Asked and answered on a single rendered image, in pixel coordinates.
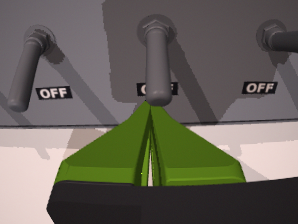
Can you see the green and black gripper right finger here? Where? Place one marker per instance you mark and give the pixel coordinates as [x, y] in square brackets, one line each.
[180, 157]

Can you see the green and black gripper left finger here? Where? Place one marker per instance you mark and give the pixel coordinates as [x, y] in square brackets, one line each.
[121, 155]

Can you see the grey switch panel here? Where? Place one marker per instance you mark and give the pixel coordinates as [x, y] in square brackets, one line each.
[92, 63]

